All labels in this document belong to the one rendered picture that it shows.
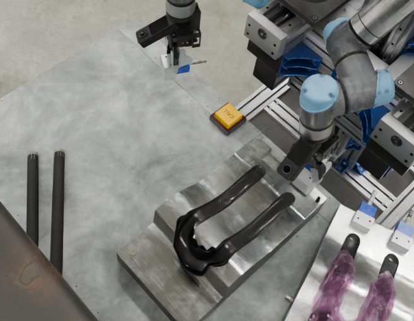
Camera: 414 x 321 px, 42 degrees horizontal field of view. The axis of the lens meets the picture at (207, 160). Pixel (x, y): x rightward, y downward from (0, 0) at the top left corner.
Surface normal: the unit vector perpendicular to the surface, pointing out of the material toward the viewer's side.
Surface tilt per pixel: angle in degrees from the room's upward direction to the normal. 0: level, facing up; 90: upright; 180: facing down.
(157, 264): 0
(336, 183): 0
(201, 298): 0
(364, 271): 29
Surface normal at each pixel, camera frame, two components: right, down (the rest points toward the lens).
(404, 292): 0.30, -0.78
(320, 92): -0.12, -0.50
